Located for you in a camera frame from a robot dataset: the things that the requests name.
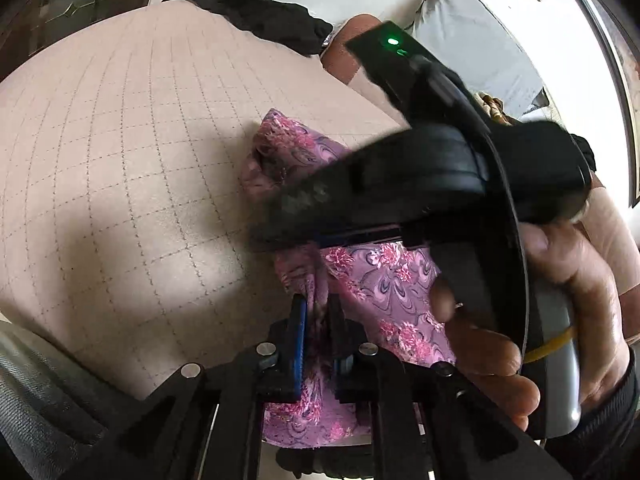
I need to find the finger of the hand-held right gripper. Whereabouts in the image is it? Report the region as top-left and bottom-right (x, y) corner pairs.
(247, 127), (426, 254)

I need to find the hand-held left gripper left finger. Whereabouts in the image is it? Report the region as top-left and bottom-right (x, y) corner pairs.
(60, 295), (308, 480)

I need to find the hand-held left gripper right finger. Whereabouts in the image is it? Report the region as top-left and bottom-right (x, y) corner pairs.
(326, 294), (571, 480)

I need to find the purple floral long-sleeve shirt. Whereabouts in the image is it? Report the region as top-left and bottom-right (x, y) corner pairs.
(240, 108), (458, 448)

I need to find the person's right forearm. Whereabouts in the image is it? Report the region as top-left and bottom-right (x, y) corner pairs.
(547, 357), (640, 480)

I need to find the pile of black clothes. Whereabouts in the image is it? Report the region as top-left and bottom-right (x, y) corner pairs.
(162, 0), (335, 57)

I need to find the person's right hand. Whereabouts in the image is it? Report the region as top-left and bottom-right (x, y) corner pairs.
(430, 222), (632, 432)

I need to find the crumpled floral blanket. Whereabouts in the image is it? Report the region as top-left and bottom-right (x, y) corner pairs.
(475, 91), (521, 126)

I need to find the black cloth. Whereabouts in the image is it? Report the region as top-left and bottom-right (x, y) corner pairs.
(570, 132), (598, 175)

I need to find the grey pillow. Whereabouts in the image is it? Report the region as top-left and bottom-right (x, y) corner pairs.
(404, 0), (551, 117)

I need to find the pink bolster with brown end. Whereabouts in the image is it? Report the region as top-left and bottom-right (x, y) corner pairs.
(320, 14), (416, 126)

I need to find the brown and pink bolster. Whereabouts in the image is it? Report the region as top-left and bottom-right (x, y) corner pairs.
(575, 172), (640, 346)

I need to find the pink quilted bed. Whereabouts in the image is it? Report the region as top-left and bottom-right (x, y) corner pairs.
(0, 0), (416, 402)

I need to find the person's left leg in jeans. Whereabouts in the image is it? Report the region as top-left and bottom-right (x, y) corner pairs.
(0, 322), (118, 480)

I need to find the dark wooden frame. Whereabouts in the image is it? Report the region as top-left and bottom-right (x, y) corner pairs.
(505, 0), (640, 201)

